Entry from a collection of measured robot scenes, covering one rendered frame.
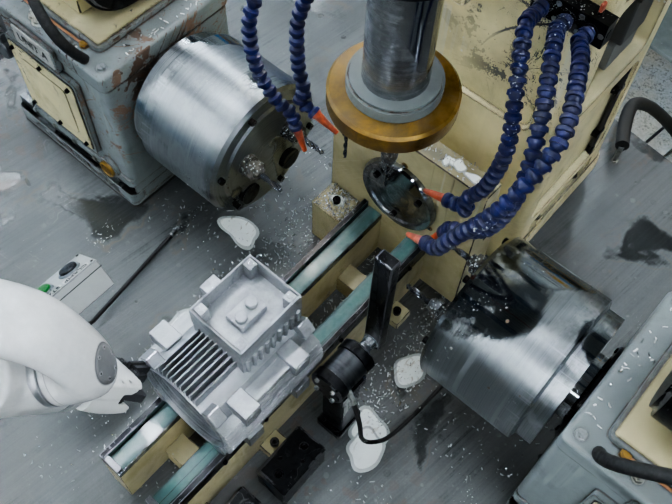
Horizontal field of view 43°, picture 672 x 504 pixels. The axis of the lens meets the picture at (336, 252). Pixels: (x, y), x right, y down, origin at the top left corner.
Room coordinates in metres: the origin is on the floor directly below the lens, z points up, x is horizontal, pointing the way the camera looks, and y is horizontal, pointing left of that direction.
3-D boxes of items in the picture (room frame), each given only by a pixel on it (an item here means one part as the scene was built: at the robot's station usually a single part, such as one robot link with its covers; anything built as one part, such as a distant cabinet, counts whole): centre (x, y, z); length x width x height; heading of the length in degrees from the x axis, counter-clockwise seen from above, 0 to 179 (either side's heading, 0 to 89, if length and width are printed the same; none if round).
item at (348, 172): (0.85, -0.14, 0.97); 0.30 x 0.11 x 0.34; 52
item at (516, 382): (0.52, -0.30, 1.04); 0.41 x 0.25 x 0.25; 52
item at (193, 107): (0.95, 0.24, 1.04); 0.37 x 0.25 x 0.25; 52
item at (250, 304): (0.52, 0.12, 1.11); 0.12 x 0.11 x 0.07; 141
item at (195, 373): (0.49, 0.14, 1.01); 0.20 x 0.19 x 0.19; 141
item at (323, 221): (0.85, 0.00, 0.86); 0.07 x 0.06 x 0.12; 52
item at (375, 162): (0.80, -0.10, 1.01); 0.15 x 0.02 x 0.15; 52
